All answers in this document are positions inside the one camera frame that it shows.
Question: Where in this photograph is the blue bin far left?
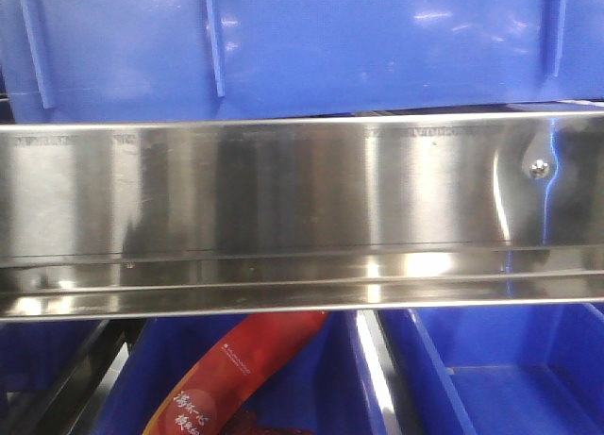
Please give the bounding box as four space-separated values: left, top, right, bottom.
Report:
1 321 98 393

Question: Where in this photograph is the red snack package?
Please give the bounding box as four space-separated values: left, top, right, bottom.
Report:
143 310 327 434

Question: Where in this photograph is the blue bin with package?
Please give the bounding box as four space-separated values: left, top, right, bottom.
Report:
92 311 386 434

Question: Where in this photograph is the steel divider bar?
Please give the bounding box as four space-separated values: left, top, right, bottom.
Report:
355 310 404 434

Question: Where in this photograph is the large blue plastic bin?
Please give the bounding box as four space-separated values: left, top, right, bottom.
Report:
1 0 603 123

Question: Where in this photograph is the stainless steel shelf rail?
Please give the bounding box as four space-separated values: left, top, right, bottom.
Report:
1 104 603 321

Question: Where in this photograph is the small steel screw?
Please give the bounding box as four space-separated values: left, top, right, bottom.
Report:
528 159 551 179

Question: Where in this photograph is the empty blue bin right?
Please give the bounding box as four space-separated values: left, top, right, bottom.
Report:
379 304 603 434

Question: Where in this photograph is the black metal frame bar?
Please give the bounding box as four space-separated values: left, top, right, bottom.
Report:
1 319 144 434

